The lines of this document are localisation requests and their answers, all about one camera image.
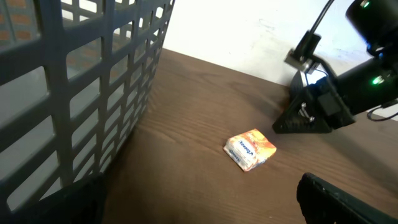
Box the white barcode scanner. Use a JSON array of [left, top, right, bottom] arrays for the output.
[[289, 69, 327, 100]]

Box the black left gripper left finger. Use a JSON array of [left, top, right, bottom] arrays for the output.
[[1, 173, 107, 224]]

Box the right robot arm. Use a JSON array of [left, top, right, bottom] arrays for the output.
[[272, 0, 397, 134]]

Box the right black cable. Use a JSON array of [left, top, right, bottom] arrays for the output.
[[309, 0, 336, 35]]

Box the small orange snack packet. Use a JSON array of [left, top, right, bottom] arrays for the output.
[[223, 129, 277, 172]]

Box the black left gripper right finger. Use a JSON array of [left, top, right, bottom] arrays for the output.
[[296, 172, 397, 224]]

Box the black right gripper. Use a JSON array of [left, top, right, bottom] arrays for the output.
[[272, 58, 397, 134]]

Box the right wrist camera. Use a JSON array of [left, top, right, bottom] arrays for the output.
[[284, 30, 321, 72]]

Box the grey plastic shopping basket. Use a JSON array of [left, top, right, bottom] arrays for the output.
[[1, 0, 175, 216]]

